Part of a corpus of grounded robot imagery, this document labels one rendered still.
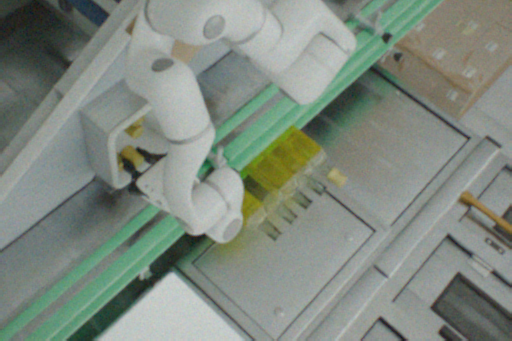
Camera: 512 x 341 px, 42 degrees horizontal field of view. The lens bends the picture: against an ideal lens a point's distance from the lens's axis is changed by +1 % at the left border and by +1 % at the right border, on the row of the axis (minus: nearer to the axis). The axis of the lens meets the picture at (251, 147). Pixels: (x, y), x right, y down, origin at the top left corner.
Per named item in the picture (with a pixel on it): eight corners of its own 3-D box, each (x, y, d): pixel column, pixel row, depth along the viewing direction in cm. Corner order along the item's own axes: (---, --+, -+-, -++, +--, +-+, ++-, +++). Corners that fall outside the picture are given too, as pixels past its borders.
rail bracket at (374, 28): (345, 19, 179) (384, 47, 175) (351, -1, 173) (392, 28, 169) (354, 12, 181) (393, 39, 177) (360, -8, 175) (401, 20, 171)
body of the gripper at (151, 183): (174, 225, 136) (139, 198, 141) (209, 193, 140) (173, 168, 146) (167, 203, 130) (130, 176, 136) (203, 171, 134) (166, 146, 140)
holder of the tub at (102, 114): (91, 178, 153) (114, 200, 151) (79, 108, 130) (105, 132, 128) (146, 136, 161) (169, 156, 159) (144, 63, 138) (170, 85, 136)
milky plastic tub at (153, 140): (90, 169, 149) (116, 193, 146) (79, 110, 130) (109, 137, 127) (147, 125, 157) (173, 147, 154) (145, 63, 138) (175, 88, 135)
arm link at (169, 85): (253, 96, 116) (205, 72, 127) (219, -14, 103) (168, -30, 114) (180, 147, 110) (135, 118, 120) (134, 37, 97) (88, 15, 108)
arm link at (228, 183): (212, 206, 119) (248, 174, 123) (172, 178, 124) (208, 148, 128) (222, 253, 130) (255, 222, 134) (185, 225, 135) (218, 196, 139)
